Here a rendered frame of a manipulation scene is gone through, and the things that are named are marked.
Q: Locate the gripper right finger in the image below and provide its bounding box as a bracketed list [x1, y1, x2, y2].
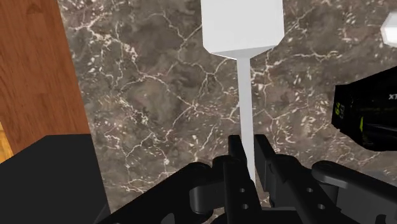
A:
[254, 134, 397, 224]

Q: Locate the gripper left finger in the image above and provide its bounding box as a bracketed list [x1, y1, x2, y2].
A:
[98, 134, 263, 224]

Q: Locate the white spatula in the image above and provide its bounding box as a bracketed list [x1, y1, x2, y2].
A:
[200, 0, 286, 187]

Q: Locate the black box with pale print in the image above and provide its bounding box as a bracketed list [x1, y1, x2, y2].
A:
[331, 66, 397, 152]

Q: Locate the white angular object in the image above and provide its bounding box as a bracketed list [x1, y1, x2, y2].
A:
[380, 12, 397, 48]

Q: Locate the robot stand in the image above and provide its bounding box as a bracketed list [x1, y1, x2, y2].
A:
[0, 134, 112, 224]

